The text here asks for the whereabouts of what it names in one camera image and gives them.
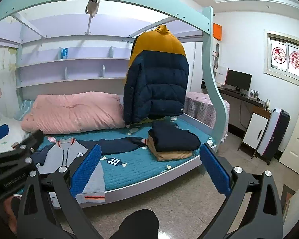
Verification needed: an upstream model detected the white clothes rail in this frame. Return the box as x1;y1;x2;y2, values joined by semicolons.
130;17;208;38

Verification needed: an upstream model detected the person's left hand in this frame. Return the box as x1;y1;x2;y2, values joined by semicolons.
2;197;18;232

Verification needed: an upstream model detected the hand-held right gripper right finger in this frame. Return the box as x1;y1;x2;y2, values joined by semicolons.
200;143;284;239

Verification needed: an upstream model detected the lavender wall shelf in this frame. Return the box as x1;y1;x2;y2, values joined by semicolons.
16;33;137;90

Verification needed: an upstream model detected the white paper bag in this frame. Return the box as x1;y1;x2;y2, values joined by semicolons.
215;65;229;86

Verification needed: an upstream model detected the dark wooden desk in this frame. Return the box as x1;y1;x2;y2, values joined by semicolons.
201;81;272;120

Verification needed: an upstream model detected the white pillow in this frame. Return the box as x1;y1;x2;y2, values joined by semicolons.
0;115;31;155

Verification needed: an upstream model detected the grey navy zip jacket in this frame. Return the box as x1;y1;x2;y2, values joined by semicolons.
31;136;150;204

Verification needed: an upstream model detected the dark purple white suitcase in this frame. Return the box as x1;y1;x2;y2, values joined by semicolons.
257;108;291;165

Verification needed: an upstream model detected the teal quilted bed sheet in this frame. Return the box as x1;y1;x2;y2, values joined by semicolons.
14;100;218;195

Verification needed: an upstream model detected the person's leg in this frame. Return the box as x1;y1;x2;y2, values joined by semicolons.
115;209;160;239

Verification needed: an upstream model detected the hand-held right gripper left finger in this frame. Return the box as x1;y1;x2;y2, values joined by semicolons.
16;144;102;239

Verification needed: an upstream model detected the dark denim jacket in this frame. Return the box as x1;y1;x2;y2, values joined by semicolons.
148;121;201;152

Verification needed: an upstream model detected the white desk cabinet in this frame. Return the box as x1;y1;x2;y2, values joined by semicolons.
241;106;271;159

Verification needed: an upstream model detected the yellow navy puffer jacket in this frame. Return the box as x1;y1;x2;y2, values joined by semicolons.
123;25;189;125

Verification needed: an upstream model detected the black computer monitor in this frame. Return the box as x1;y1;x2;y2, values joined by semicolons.
225;70;252;96

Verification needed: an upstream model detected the floral printed cabinet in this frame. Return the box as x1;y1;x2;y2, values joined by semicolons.
0;46;19;120

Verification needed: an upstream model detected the orange box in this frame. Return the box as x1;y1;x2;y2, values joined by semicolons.
213;23;224;41

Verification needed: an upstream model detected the white room door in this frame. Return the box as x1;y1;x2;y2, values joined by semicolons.
279;80;299;178

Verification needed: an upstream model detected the pink pillow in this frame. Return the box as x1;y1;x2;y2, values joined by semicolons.
21;92;125;135

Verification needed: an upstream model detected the folded tan garment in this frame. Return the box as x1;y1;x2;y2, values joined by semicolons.
148;132;193;162

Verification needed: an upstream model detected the window with red decals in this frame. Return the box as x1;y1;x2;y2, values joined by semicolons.
264;30;299;88

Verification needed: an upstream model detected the light teal bunk bed frame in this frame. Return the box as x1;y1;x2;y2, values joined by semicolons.
0;0;230;208

